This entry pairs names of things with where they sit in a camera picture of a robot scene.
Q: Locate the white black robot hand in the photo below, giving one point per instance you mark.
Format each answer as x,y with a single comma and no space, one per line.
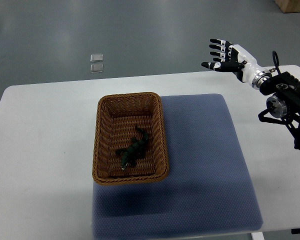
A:
233,58

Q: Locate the dark toy crocodile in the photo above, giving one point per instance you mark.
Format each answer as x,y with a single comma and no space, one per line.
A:
136,150

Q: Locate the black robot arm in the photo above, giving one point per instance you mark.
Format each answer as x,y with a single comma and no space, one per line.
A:
283,104

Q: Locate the brown wicker basket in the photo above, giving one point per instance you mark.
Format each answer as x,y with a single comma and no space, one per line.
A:
119,118

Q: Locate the cardboard box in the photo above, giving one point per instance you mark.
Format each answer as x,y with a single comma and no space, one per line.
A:
288,6

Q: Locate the blue grey mat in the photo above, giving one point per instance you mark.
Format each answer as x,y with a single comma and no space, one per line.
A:
208,189

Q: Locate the lower clear floor plate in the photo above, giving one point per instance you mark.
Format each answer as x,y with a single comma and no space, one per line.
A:
96,68

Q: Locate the clear floor plate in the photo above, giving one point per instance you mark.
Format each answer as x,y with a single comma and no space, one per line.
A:
96,68
96,57

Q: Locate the upper clear floor plate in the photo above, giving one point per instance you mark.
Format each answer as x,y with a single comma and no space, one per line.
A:
96,57

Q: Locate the white table leg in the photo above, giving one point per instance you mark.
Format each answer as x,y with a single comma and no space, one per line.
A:
257,236

